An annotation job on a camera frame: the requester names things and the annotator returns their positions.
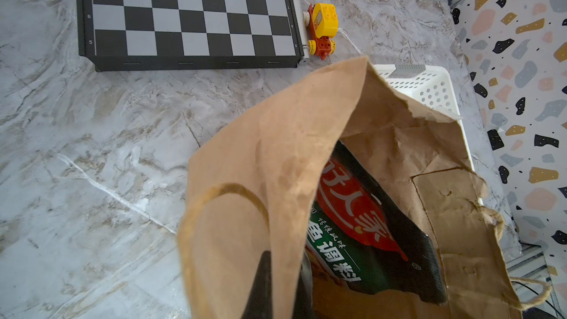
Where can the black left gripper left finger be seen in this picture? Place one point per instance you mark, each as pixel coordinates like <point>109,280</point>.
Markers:
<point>260,304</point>

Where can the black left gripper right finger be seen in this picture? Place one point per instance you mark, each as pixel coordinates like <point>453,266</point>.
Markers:
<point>303,308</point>

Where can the green black seasoning packet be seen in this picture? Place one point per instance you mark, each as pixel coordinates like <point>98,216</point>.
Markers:
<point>359,239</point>

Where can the brown paper bag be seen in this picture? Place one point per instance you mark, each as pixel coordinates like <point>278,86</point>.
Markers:
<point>251,188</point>

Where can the white perforated plastic basket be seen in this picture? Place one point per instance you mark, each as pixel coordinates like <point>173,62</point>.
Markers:
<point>430,85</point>

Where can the yellow red toy block car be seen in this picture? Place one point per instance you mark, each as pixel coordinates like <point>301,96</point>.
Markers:
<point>321,21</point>

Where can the black white chessboard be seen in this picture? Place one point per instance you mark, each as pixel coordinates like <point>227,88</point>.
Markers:
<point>143,35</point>

